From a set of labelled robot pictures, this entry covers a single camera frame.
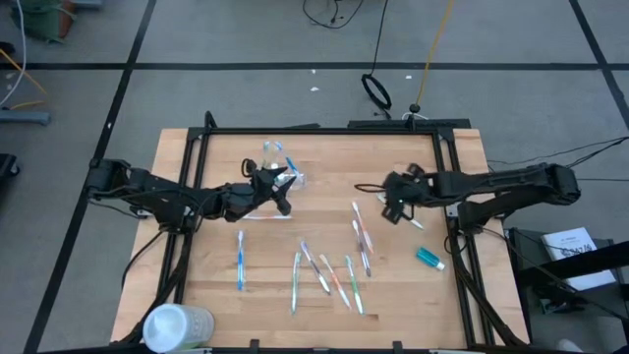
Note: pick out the person's white shoe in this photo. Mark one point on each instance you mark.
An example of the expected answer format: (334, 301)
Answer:
(570, 346)

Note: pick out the orange white toothbrush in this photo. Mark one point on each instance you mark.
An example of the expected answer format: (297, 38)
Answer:
(363, 228)
(335, 281)
(265, 217)

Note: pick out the black power strip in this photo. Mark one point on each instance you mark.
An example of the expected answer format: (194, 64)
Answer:
(393, 123)

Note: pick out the black pole foot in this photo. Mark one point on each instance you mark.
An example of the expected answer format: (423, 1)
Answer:
(415, 107)

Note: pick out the green bag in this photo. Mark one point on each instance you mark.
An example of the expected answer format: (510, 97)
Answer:
(41, 19)

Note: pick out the blue white toothbrush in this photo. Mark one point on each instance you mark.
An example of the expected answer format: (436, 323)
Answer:
(240, 260)
(290, 162)

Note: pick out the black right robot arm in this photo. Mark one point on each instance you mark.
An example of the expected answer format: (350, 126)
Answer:
(491, 184)

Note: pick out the white plastic canister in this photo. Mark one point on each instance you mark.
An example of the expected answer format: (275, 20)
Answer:
(174, 327)

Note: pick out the black table clamp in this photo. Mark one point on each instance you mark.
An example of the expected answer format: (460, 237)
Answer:
(398, 346)
(254, 345)

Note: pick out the grey metal bar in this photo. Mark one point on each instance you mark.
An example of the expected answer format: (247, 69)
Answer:
(24, 117)

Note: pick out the person's black shoe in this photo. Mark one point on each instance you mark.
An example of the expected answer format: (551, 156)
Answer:
(5, 48)

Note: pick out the black side cart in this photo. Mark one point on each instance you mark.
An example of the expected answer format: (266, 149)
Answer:
(526, 251)

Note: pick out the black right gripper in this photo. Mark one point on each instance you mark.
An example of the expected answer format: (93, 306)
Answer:
(408, 189)

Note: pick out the white printed booklet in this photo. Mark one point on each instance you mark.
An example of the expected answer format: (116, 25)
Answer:
(577, 255)

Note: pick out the black caster base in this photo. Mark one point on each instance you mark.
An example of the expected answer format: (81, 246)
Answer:
(7, 164)

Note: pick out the clear plastic bag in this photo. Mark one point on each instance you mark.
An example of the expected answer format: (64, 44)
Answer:
(275, 157)

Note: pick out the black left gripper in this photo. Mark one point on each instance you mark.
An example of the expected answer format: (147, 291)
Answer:
(243, 199)

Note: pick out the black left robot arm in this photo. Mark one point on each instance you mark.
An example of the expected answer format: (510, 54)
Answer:
(157, 189)

